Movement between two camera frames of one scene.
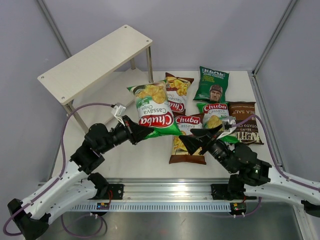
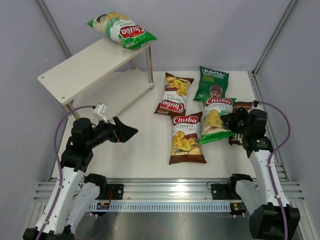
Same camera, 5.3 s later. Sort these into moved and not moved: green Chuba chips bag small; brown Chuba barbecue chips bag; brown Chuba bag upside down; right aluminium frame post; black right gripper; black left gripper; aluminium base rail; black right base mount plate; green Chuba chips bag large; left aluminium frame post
Moved: black right gripper; black left gripper; green Chuba chips bag small; green Chuba chips bag large
Not moved: brown Chuba barbecue chips bag; aluminium base rail; brown Chuba bag upside down; left aluminium frame post; black right base mount plate; right aluminium frame post
